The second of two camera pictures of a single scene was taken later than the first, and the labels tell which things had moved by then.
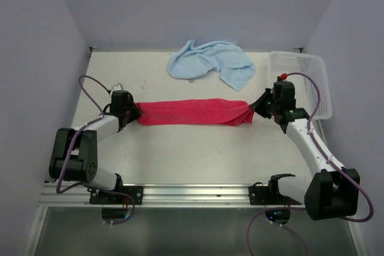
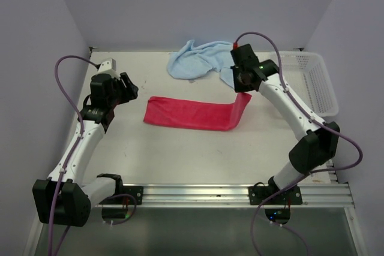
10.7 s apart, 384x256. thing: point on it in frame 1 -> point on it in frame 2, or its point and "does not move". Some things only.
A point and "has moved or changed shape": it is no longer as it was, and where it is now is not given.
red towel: [195, 112] has moved or changed shape
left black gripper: [135, 113] -> [131, 93]
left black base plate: [135, 192] does not move
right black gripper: [257, 107] -> [239, 88]
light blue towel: [234, 65] does not move
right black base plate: [269, 195] does not move
